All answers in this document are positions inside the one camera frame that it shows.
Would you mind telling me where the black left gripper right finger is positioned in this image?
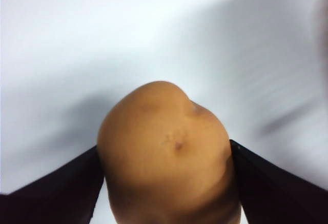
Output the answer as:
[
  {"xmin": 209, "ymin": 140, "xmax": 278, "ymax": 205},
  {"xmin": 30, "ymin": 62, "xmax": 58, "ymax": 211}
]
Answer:
[{"xmin": 229, "ymin": 138, "xmax": 328, "ymax": 224}]

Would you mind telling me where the tan potato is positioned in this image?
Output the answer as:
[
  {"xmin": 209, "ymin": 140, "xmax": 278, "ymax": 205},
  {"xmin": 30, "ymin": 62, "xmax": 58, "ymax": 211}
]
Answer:
[{"xmin": 96, "ymin": 80, "xmax": 243, "ymax": 224}]

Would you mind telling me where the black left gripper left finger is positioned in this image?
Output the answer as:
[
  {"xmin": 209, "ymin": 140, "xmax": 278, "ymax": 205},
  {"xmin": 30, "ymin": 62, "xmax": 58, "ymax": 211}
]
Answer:
[{"xmin": 0, "ymin": 144, "xmax": 105, "ymax": 224}]

